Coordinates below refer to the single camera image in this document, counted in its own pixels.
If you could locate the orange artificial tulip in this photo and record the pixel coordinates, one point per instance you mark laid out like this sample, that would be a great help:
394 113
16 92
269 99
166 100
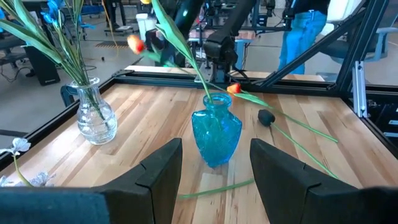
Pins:
234 88
136 44

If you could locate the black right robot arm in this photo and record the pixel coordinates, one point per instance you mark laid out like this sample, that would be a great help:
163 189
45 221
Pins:
221 46

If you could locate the blue artificial flower spray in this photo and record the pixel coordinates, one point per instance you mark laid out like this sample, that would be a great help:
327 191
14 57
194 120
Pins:
66 56

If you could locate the white bin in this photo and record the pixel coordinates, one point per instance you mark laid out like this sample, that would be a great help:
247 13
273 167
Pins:
143 23

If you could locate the black box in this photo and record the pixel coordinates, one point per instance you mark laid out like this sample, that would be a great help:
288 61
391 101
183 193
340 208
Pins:
43 68

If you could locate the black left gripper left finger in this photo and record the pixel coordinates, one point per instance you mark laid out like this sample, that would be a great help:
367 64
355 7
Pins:
93 205

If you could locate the black aluminium table frame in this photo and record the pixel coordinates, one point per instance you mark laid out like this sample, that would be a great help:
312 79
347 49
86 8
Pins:
161 79

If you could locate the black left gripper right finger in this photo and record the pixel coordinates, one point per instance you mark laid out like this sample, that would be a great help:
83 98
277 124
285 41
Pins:
311 202

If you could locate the clear glass vase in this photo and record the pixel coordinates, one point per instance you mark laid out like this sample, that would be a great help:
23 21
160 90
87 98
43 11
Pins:
96 124

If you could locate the yellow-black striped floor mat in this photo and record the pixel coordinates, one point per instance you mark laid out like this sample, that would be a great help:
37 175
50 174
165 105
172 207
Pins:
107 45

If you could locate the blue glass vase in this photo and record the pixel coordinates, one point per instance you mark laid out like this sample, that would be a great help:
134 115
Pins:
216 133

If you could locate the white artificial flower spray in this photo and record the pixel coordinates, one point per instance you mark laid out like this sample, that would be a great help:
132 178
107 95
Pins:
20 144

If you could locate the silver aluminium extrusion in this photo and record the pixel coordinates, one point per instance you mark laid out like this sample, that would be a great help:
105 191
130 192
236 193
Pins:
359 93

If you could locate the person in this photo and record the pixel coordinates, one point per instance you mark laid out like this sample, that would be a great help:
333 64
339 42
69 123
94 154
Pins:
298 37

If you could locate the white and grey office chair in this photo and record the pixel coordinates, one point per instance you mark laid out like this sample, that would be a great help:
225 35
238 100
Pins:
342 9

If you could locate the black artificial tulip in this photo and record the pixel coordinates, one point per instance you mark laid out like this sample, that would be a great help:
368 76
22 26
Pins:
266 117
217 188

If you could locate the black arched bracket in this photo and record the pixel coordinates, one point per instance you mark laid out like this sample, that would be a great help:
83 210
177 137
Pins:
68 93

